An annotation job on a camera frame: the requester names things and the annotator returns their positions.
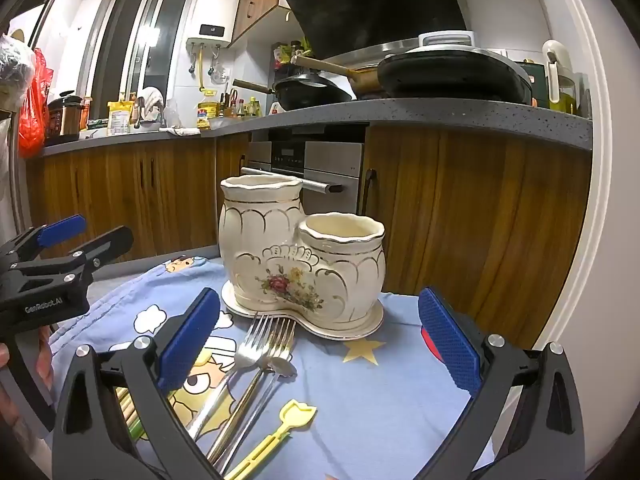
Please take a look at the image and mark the white water heater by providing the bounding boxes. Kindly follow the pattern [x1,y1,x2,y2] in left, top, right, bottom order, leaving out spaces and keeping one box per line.
[186,0,242,51]

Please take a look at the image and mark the dark green appliance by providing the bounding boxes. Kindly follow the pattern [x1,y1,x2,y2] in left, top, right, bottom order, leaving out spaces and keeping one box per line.
[515,60,548,106]

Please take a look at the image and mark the cream ceramic holder tray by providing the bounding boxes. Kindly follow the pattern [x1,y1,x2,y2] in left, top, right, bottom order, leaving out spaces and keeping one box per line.
[221,280,385,341]

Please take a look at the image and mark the blue cartoon printed cloth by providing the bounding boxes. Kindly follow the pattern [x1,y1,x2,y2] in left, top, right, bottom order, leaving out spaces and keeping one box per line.
[47,255,496,480]

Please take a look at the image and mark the gold fork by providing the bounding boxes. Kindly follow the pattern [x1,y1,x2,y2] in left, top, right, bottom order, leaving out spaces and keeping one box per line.
[206,316,297,465]

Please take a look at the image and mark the black wok wooden handle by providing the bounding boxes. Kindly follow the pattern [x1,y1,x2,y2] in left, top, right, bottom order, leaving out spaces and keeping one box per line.
[232,72,353,111]

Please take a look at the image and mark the green seasoning packets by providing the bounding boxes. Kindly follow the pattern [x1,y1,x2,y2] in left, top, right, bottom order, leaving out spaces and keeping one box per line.
[272,40,313,68]

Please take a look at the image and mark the brass pan long handle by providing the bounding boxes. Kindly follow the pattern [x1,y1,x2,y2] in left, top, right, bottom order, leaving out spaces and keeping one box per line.
[291,55,386,101]

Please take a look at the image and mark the silver fork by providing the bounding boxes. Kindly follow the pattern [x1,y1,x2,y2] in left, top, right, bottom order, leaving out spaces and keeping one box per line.
[187,311,275,441]

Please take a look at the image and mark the brown pot black lid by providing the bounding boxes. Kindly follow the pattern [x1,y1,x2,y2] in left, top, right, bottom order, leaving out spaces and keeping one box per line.
[47,92,83,141]

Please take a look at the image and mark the glass oil dispenser white top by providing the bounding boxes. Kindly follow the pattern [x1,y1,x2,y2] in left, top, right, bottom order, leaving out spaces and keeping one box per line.
[542,40,581,113]

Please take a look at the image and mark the wooden lower cabinet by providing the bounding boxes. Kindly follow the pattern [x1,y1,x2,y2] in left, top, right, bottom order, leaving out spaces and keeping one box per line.
[360,125,593,351]
[25,135,251,266]

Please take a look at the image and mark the yellow cooking oil bottle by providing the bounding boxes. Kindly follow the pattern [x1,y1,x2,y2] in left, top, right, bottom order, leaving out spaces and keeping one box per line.
[196,91,221,131]

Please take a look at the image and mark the white hanging towel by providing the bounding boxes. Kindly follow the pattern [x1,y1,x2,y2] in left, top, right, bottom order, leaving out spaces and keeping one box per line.
[137,87,166,123]

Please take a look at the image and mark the cream floral ceramic utensil holder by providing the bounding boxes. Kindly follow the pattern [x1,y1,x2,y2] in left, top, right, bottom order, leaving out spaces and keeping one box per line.
[218,176,387,325]

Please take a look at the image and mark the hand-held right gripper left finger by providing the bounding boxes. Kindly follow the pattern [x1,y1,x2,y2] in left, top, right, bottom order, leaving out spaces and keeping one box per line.
[50,287,223,480]

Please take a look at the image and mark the red plastic bag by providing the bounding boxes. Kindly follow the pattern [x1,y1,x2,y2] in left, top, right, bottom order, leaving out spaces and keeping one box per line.
[17,47,55,158]

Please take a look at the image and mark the yellow plastic fork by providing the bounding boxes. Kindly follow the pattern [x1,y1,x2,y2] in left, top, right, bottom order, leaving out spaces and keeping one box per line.
[222,399,318,480]

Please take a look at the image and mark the row of sauce bottles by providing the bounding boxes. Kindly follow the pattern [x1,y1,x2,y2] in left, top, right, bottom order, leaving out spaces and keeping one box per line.
[220,91,263,118]

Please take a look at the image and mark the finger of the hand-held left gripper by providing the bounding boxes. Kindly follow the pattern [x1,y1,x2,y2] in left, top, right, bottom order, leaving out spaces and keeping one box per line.
[65,226,135,281]
[0,215,87,266]

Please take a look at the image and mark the black range hood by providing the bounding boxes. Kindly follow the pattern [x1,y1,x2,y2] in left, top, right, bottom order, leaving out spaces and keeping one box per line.
[278,0,468,61]

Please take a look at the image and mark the grey speckled countertop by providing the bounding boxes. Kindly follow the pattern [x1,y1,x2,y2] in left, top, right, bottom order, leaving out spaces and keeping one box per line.
[42,97,596,158]

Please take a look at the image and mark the yellow food packet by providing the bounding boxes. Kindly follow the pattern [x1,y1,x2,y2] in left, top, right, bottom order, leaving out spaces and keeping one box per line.
[107,100,136,136]

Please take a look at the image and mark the black electric griddle grey lid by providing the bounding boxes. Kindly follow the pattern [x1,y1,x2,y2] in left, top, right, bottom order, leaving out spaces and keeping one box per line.
[376,31,535,107]

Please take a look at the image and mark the stainless built-in oven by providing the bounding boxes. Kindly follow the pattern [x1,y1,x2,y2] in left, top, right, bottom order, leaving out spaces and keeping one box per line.
[241,127,366,216]

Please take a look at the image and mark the clear plastic bag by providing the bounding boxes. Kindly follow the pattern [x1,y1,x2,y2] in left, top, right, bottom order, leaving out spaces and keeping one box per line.
[0,35,36,111]

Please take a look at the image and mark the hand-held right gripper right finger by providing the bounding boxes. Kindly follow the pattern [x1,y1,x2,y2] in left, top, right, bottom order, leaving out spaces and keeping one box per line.
[417,287,586,480]

